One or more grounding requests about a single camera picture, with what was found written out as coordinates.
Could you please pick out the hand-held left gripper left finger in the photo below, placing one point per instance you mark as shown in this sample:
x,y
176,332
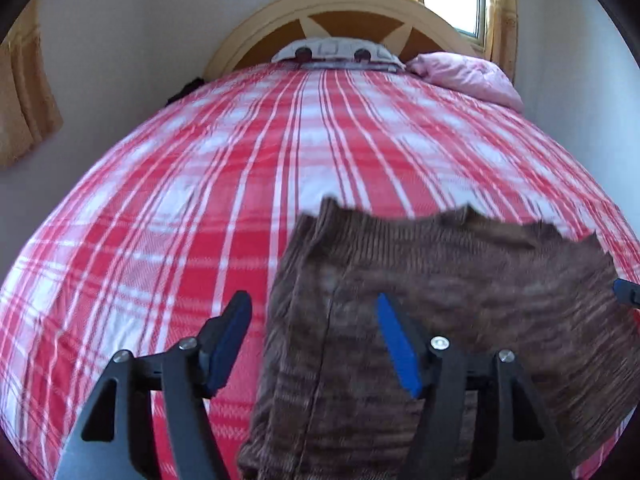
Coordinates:
x,y
222,355

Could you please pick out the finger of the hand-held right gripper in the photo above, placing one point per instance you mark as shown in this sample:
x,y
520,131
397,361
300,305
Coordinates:
x,y
627,290

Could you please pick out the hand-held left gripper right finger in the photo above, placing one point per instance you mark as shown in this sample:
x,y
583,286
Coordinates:
x,y
400,350

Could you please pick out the brown knitted sweater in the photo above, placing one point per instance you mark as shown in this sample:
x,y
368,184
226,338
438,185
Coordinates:
x,y
450,280

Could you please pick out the bed with red plaid sheet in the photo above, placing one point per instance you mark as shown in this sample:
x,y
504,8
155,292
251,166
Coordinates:
x,y
250,160

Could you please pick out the dark cloth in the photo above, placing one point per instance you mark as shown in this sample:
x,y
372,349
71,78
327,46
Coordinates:
x,y
187,89

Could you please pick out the pink pillow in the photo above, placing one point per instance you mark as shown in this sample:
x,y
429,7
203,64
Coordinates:
x,y
465,72

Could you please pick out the yellow floral curtain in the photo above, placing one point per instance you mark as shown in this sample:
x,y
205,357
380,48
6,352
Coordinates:
x,y
25,95
502,15

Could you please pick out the white patterned pillow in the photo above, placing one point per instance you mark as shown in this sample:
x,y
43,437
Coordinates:
x,y
330,49

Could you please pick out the cream wooden headboard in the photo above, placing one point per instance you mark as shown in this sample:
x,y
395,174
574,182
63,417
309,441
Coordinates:
x,y
350,15

